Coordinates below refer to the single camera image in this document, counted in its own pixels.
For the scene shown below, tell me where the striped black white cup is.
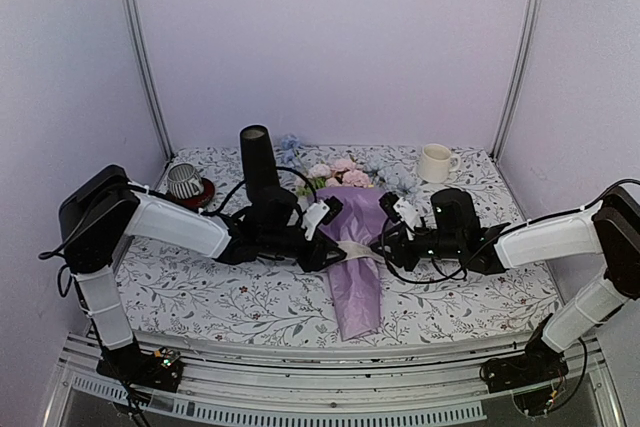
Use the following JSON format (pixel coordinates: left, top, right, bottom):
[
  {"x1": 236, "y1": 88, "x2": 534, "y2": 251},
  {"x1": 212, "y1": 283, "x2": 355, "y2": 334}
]
[{"x1": 167, "y1": 163, "x2": 204, "y2": 200}]

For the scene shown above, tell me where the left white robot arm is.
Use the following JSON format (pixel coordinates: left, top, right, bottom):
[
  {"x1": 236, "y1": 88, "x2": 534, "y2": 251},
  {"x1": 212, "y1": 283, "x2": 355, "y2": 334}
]
[{"x1": 38, "y1": 165, "x2": 346, "y2": 381}]

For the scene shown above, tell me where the red round saucer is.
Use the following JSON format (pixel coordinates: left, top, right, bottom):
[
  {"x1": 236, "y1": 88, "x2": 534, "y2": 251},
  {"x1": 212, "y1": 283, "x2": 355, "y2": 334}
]
[{"x1": 166, "y1": 178, "x2": 215, "y2": 211}]

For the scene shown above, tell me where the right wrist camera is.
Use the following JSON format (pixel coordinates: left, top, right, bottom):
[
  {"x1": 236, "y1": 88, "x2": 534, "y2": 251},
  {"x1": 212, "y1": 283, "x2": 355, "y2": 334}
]
[{"x1": 379, "y1": 192, "x2": 421, "y2": 241}]

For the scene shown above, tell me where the cream ribbon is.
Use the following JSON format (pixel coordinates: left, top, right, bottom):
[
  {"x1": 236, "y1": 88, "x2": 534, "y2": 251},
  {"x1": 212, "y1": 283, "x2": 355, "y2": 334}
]
[{"x1": 337, "y1": 241, "x2": 384, "y2": 262}]

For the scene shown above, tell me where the aluminium frame post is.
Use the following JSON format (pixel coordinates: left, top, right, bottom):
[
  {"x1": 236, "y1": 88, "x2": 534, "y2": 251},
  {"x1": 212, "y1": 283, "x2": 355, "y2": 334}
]
[
  {"x1": 122, "y1": 0, "x2": 175, "y2": 163},
  {"x1": 490, "y1": 0, "x2": 542, "y2": 163}
]

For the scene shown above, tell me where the purple flower bouquet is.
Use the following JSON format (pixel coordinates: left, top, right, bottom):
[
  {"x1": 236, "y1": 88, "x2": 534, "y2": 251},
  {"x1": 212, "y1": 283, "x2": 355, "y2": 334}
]
[{"x1": 280, "y1": 135, "x2": 416, "y2": 341}]

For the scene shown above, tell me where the floral patterned table mat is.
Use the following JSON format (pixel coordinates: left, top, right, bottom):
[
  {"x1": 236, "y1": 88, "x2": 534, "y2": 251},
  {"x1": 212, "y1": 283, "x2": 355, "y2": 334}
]
[{"x1": 116, "y1": 146, "x2": 561, "y2": 348}]

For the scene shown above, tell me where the tall black vase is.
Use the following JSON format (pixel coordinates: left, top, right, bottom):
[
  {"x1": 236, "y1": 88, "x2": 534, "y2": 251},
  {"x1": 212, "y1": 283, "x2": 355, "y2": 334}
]
[{"x1": 240, "y1": 125, "x2": 280, "y2": 203}]

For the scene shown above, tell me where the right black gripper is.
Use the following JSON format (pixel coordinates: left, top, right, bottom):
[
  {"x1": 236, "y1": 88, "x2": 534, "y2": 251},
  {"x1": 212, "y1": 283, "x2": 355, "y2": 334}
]
[{"x1": 371, "y1": 223, "x2": 464, "y2": 272}]

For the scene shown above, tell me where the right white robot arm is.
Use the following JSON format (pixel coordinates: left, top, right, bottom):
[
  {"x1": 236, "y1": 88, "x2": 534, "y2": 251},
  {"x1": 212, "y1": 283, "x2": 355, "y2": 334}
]
[{"x1": 371, "y1": 181, "x2": 639, "y2": 383}]

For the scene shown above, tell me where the aluminium front rail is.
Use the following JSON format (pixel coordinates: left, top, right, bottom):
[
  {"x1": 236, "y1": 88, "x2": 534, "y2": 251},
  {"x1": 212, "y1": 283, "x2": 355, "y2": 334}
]
[{"x1": 47, "y1": 331, "x2": 621, "y2": 427}]

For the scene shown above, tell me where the left aluminium frame post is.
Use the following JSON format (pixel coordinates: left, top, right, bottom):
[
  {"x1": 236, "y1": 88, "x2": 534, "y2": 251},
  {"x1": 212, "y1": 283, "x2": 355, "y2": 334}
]
[{"x1": 122, "y1": 0, "x2": 175, "y2": 163}]

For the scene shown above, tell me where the cream ceramic mug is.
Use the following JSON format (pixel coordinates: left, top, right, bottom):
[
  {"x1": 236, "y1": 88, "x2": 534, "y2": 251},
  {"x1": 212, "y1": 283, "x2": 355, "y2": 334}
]
[{"x1": 416, "y1": 144, "x2": 461, "y2": 184}]

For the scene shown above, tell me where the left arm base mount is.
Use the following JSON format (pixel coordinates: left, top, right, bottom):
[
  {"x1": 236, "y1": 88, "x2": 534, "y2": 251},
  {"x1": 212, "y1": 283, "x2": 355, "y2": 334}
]
[{"x1": 96, "y1": 344, "x2": 184, "y2": 393}]

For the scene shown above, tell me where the right aluminium frame post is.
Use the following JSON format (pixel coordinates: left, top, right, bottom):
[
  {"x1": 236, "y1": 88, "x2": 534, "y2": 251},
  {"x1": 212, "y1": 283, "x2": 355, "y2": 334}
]
[{"x1": 490, "y1": 0, "x2": 542, "y2": 163}]

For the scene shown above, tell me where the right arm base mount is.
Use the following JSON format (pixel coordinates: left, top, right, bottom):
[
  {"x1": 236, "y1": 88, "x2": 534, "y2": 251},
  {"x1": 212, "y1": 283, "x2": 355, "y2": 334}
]
[{"x1": 479, "y1": 353, "x2": 569, "y2": 418}]

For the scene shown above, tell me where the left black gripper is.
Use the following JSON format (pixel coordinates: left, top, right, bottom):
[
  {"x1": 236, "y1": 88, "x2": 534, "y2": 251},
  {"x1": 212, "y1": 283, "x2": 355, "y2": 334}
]
[{"x1": 261, "y1": 229, "x2": 349, "y2": 274}]

